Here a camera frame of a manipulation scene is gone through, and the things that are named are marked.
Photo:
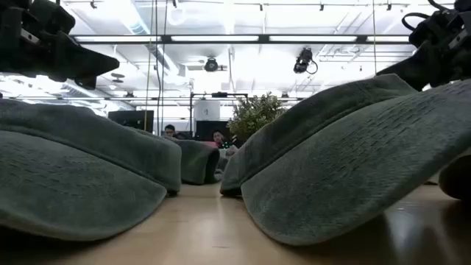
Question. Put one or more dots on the dark green cap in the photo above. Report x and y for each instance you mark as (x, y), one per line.
(73, 165)
(197, 162)

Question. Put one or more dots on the black round ceiling spotlight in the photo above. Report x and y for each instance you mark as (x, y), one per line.
(211, 64)

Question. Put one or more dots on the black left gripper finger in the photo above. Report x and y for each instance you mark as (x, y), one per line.
(81, 60)
(85, 82)

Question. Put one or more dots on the white cylinder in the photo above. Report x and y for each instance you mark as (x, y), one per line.
(207, 109)

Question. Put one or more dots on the black monitor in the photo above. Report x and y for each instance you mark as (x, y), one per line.
(206, 129)
(130, 120)

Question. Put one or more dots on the green potted plant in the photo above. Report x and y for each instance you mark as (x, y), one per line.
(255, 116)

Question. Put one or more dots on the dark grey cloth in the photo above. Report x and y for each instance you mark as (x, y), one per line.
(349, 154)

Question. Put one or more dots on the black metal stand frame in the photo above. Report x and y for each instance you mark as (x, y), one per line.
(219, 95)

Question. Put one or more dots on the black overhead frame beam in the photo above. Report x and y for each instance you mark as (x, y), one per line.
(221, 38)

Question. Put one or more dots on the person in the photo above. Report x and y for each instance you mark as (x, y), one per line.
(219, 140)
(169, 130)

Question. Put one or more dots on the black overhead camera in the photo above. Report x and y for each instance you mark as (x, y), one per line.
(303, 60)

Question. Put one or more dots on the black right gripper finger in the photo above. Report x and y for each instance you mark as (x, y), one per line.
(416, 68)
(456, 70)

